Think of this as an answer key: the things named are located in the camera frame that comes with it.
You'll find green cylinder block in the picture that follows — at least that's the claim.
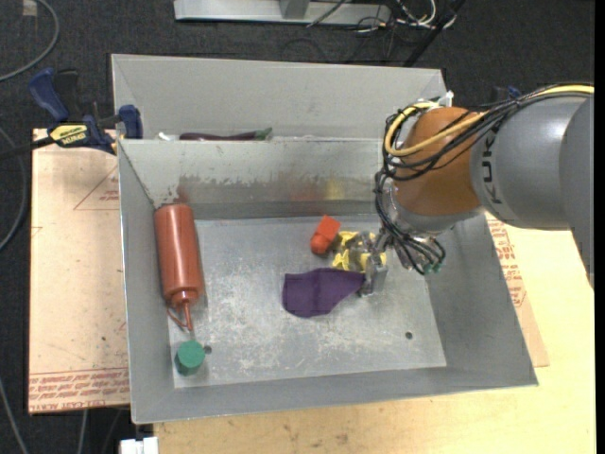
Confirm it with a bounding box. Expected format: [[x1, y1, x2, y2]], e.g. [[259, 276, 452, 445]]
[[173, 340, 207, 376]]

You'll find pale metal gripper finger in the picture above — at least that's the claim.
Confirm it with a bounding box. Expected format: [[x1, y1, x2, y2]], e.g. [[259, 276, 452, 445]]
[[359, 263, 379, 298], [373, 259, 390, 294]]

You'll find grey metal bin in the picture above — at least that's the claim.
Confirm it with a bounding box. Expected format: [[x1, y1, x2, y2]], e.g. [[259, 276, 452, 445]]
[[111, 53, 540, 426]]

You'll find brown cardboard board red print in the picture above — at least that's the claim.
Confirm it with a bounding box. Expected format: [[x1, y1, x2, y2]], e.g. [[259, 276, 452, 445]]
[[27, 128, 552, 415]]

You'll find red-brown squeeze bottle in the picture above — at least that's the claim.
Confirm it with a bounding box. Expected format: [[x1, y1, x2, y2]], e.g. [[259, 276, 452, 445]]
[[152, 202, 208, 333]]

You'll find purple cloth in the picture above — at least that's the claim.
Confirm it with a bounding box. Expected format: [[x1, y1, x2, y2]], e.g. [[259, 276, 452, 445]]
[[282, 267, 366, 320]]

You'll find yellow plastic toy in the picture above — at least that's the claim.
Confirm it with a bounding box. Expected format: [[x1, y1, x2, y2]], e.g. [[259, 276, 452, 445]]
[[330, 229, 388, 273]]

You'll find orange-red toy block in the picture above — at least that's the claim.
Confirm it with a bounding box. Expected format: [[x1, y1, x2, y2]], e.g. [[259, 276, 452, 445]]
[[309, 214, 342, 255]]

